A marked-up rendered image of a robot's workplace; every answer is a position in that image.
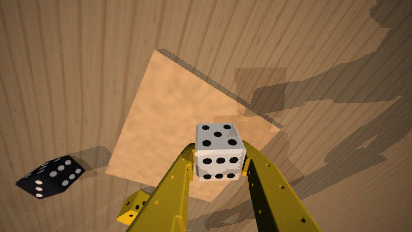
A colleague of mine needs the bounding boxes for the tan mat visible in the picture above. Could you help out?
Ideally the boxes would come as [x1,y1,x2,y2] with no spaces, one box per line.
[105,49,280,202]

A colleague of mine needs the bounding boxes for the black die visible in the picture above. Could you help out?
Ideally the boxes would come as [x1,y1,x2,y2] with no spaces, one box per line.
[16,155,85,199]

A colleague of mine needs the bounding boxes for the white die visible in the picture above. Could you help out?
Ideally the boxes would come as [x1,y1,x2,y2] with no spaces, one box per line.
[195,123,246,182]

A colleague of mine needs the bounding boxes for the yellow die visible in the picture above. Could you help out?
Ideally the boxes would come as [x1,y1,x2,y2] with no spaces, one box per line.
[117,190,151,226]

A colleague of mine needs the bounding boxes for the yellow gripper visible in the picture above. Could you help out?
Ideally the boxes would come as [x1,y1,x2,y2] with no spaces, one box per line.
[125,140,323,232]

